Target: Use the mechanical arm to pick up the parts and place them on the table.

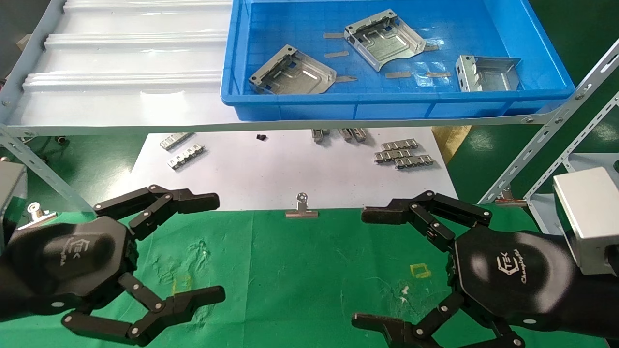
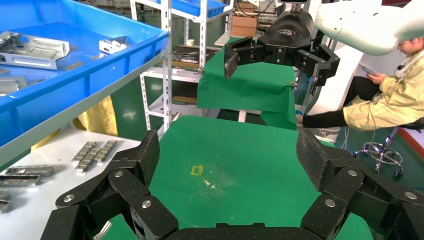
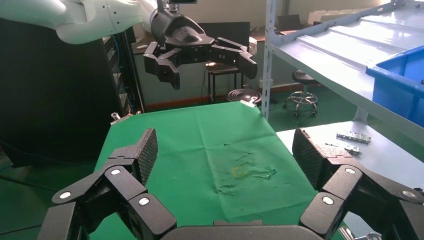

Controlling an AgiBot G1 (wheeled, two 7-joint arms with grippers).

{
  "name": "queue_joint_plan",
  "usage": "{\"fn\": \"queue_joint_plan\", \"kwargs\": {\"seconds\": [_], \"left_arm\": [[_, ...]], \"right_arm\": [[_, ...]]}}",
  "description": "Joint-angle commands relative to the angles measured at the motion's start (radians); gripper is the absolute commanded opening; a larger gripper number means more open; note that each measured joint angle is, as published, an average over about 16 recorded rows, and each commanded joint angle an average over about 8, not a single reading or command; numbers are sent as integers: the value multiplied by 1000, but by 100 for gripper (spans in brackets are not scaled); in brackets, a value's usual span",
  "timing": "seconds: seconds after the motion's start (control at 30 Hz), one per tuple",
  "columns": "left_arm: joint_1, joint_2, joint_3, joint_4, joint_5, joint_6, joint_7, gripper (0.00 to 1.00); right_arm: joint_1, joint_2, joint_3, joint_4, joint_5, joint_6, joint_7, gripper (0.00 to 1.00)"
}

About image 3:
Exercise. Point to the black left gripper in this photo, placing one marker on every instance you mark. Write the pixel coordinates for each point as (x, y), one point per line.
(179, 33)

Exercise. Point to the black stool with chrome base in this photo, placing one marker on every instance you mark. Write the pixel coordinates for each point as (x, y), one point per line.
(303, 78)

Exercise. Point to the grey metal shelf rack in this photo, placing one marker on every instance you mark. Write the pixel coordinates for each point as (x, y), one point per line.
(331, 53)

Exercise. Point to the silver metal binder clip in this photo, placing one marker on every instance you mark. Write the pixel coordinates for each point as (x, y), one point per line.
(248, 103)
(116, 118)
(359, 236)

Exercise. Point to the yellow tape square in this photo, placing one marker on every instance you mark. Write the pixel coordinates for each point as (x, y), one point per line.
(239, 175)

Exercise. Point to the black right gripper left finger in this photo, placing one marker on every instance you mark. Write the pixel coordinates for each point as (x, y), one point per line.
(119, 185)

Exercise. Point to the black equipment cabinet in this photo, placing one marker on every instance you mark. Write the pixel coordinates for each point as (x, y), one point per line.
(59, 92)

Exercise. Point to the small black side table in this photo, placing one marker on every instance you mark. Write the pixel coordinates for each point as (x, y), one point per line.
(223, 70)

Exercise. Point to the blue plastic bin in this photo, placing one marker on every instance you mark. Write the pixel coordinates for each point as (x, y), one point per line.
(400, 86)

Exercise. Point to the black round disc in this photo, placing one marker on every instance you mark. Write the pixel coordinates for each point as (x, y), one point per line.
(243, 96)

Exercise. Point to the green table cloth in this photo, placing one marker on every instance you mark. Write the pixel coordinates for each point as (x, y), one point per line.
(205, 139)

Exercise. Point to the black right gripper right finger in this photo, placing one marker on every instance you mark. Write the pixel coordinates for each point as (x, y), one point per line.
(348, 188)

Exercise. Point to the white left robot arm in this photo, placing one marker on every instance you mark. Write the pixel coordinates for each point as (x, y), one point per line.
(82, 20)

